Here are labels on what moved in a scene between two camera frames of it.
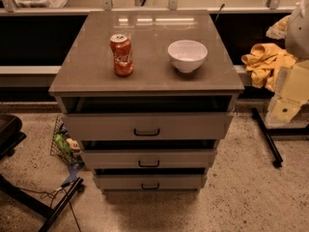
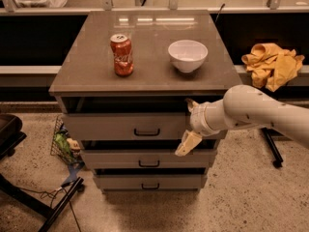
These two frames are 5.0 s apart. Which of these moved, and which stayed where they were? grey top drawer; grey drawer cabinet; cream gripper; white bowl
Moved: cream gripper
Stayed: grey drawer cabinet; grey top drawer; white bowl
